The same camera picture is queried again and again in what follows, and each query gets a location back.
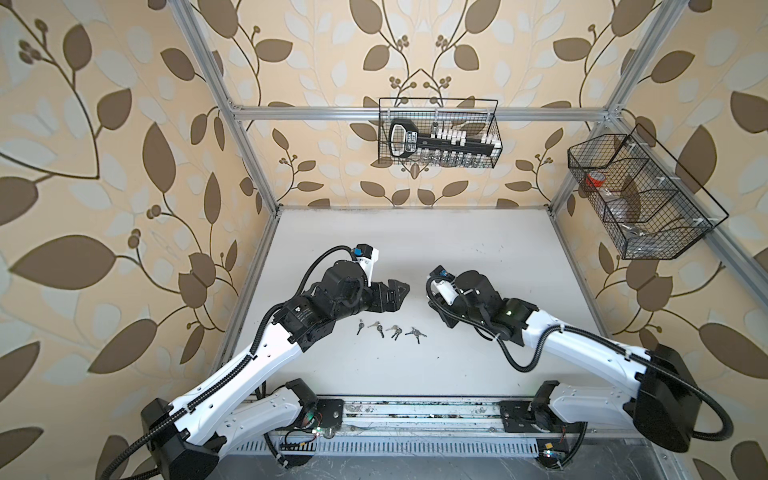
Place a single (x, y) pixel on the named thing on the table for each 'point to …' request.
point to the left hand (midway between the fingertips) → (398, 285)
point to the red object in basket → (595, 178)
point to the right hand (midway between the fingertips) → (437, 300)
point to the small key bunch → (360, 325)
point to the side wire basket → (651, 208)
